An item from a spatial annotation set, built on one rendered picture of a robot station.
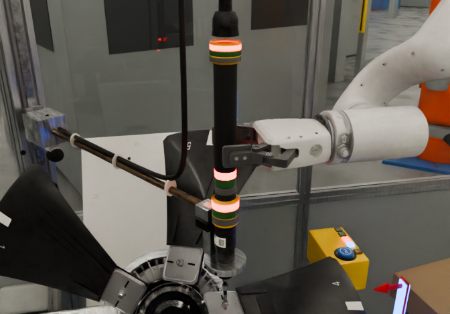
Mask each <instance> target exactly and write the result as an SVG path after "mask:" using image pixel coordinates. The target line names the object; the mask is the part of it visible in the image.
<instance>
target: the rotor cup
mask: <svg viewBox="0 0 450 314"><path fill-rule="evenodd" d="M203 297H204V294H203V293H202V292H201V290H199V288H198V287H197V286H195V285H189V284H184V283H177V282H172V281H165V280H163V278H160V279H157V280H155V281H153V282H151V283H149V286H148V287H147V290H146V291H145V293H144V295H143V297H142V299H141V301H140V303H139V305H138V306H137V308H136V309H135V312H134V313H133V314H209V311H208V306H207V305H206V302H205V300H204V299H203Z"/></svg>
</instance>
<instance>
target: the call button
mask: <svg viewBox="0 0 450 314"><path fill-rule="evenodd" d="M337 255H338V256H339V257H341V258H345V259H350V258H353V256H354V251H353V250H352V249H351V248H349V247H340V248H338V250H337Z"/></svg>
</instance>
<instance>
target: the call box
mask: <svg viewBox="0 0 450 314"><path fill-rule="evenodd" d="M340 228H341V229H342V230H343V232H345V233H346V231H345V230H344V229H343V228H342V227H340ZM346 235H347V236H348V237H349V238H350V236H349V235H348V234H347V233H346ZM350 240H351V242H353V243H354V244H355V247H350V248H351V249H352V250H353V249H358V248H359V247H358V246H357V245H356V243H355V242H354V241H353V240H352V239H351V238H350ZM340 247H348V246H347V245H346V242H344V241H343V240H342V237H340V236H339V234H338V232H336V231H335V230H334V228H324V229H318V230H310V231H309V235H308V243H307V258H308V260H309V261H310V263H311V264H312V263H314V262H317V261H319V260H322V259H324V258H327V257H328V256H330V257H332V258H335V259H336V260H337V261H338V262H339V263H340V264H341V266H342V267H343V268H344V270H345V271H346V273H347V274H348V276H349V278H350V280H351V281H352V283H353V285H354V287H355V289H356V290H360V289H365V288H366V280H367V275H368V267H369V259H368V258H367V257H366V255H365V254H364V253H362V254H358V255H356V253H355V252H354V256H353V258H350V259H345V258H341V257H339V256H338V254H337V252H338V248H340Z"/></svg>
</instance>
